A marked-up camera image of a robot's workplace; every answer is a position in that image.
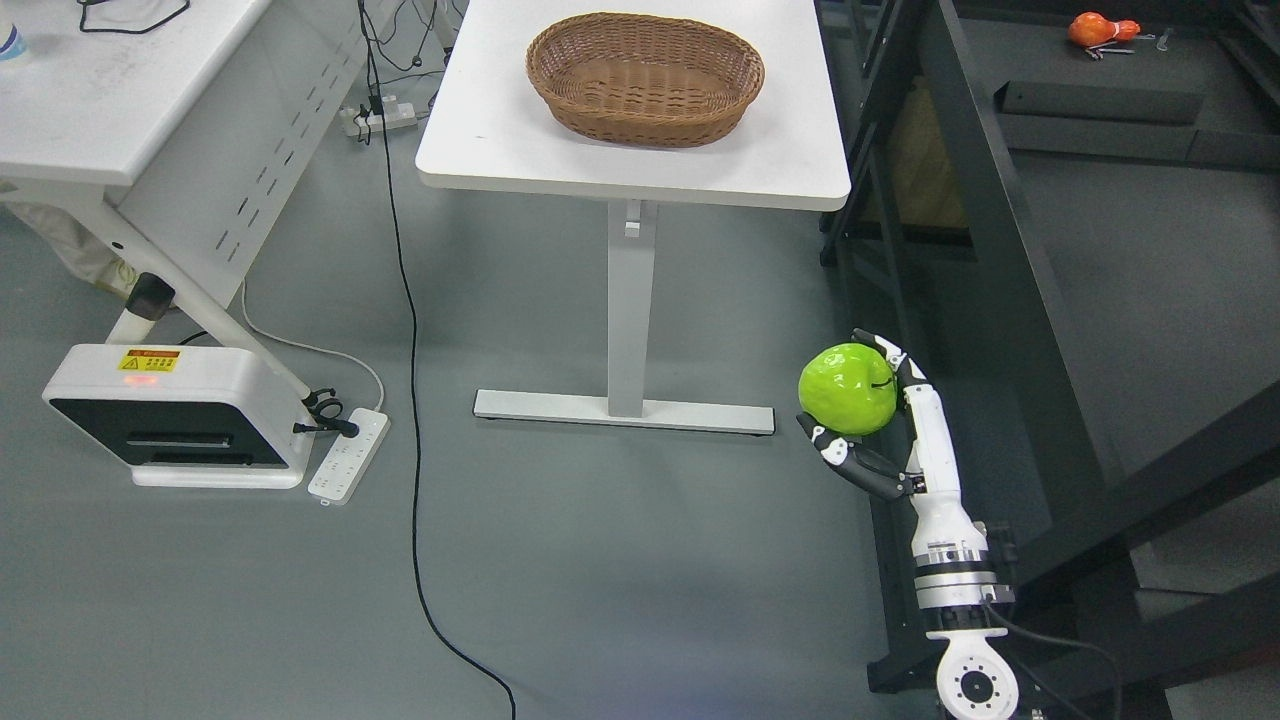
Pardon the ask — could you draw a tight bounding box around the black metal shelf rack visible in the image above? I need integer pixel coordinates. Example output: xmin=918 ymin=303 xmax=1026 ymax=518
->
xmin=818 ymin=1 xmax=1277 ymax=719

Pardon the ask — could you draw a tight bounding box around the long black floor cable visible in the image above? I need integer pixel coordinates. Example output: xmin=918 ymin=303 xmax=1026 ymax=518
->
xmin=357 ymin=0 xmax=518 ymax=720

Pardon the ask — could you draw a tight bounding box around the white box device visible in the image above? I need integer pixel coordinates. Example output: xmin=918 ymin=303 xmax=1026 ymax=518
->
xmin=42 ymin=345 xmax=314 ymax=489

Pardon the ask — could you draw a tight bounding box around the brown wicker basket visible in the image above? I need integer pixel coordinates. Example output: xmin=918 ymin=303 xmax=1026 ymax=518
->
xmin=525 ymin=12 xmax=765 ymax=149

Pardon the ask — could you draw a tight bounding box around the green apple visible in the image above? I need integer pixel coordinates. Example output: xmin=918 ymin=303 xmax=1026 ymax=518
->
xmin=797 ymin=342 xmax=899 ymax=436

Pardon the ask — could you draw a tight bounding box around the white standing desk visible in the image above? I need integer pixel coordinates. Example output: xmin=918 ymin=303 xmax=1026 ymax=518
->
xmin=415 ymin=1 xmax=851 ymax=436

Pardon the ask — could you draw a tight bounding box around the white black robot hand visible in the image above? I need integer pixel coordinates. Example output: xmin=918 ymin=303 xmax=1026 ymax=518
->
xmin=797 ymin=329 xmax=987 ymax=556

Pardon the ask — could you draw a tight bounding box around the paper cup blue band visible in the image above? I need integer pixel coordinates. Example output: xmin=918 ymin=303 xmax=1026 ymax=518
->
xmin=0 ymin=15 xmax=29 ymax=67

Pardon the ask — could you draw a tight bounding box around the white cable of device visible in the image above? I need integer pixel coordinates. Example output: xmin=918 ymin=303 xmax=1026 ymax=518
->
xmin=239 ymin=281 xmax=387 ymax=413

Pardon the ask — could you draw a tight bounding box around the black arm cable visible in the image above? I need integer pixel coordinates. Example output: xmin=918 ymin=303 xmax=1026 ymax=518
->
xmin=986 ymin=600 xmax=1126 ymax=720

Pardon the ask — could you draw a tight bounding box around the white power strip near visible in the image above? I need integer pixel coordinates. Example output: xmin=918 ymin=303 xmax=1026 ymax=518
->
xmin=308 ymin=407 xmax=390 ymax=506

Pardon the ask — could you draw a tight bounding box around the white power strip far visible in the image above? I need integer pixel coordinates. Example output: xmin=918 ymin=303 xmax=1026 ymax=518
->
xmin=337 ymin=95 xmax=420 ymax=141

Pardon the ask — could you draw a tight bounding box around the orange toy on shelf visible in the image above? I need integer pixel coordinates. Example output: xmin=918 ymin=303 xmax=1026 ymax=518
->
xmin=1068 ymin=12 xmax=1142 ymax=49

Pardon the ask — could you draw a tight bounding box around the white folding table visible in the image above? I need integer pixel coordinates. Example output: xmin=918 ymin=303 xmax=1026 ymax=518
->
xmin=1 ymin=1 xmax=396 ymax=397

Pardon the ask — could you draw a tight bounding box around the white power strip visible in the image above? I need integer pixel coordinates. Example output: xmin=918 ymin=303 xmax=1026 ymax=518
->
xmin=337 ymin=95 xmax=420 ymax=141
xmin=308 ymin=407 xmax=390 ymax=506

